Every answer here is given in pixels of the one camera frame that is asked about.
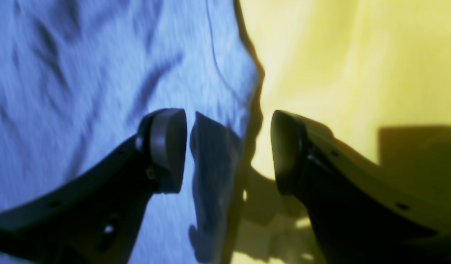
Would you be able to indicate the grey t-shirt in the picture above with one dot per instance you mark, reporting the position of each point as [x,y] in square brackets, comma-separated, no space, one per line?
[76,78]

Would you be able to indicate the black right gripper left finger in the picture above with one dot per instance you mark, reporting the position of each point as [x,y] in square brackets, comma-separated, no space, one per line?
[95,219]

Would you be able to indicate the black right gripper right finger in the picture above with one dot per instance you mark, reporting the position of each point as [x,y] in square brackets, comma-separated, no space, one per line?
[395,212]

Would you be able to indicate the yellow table cloth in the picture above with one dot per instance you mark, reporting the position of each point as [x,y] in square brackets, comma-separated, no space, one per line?
[353,65]

